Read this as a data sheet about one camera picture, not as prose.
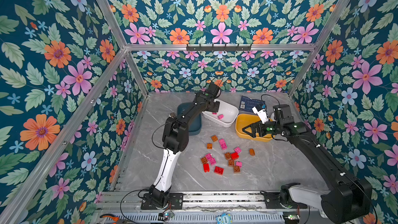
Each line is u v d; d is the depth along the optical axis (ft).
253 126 2.20
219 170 2.70
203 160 2.83
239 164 2.79
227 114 3.50
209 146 2.99
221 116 3.43
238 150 2.90
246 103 3.65
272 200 2.41
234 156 2.84
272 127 2.14
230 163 2.81
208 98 2.34
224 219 2.22
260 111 2.28
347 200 1.27
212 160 2.85
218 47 3.03
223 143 3.03
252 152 2.88
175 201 2.41
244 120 3.35
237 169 2.71
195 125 3.08
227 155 2.90
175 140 1.92
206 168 2.72
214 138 3.11
